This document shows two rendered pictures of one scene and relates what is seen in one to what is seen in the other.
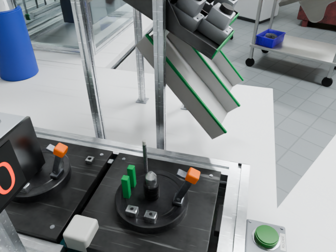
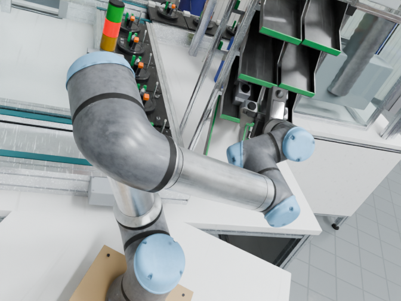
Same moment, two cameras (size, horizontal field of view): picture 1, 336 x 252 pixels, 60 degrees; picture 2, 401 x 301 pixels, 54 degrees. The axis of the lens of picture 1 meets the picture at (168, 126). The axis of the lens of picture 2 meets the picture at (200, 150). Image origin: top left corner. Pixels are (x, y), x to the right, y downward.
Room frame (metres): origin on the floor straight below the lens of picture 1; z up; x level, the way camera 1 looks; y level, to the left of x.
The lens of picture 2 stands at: (-0.24, -0.94, 1.86)
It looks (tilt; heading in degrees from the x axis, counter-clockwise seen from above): 36 degrees down; 48
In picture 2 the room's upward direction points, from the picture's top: 24 degrees clockwise
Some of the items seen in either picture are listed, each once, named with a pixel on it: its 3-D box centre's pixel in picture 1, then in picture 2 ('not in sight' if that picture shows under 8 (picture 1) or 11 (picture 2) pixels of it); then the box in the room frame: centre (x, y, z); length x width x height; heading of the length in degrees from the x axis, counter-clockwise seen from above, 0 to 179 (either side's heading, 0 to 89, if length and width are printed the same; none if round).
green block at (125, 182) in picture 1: (126, 187); not in sight; (0.37, 0.08, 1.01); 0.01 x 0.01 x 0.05; 75
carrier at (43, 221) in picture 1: (32, 162); (141, 96); (0.44, 0.28, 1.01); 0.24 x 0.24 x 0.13; 75
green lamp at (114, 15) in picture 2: not in sight; (114, 11); (0.22, 0.19, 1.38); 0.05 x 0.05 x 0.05
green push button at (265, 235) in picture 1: (266, 237); not in sight; (0.30, -0.17, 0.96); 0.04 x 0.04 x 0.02
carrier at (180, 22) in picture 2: not in sight; (169, 9); (0.99, 1.25, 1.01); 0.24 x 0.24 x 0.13; 75
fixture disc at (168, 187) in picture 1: (152, 198); not in sight; (0.37, 0.03, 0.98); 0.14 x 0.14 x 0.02
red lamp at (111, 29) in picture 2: not in sight; (111, 26); (0.22, 0.19, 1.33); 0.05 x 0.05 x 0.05
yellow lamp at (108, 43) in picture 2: not in sight; (108, 40); (0.22, 0.19, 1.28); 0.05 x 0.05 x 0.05
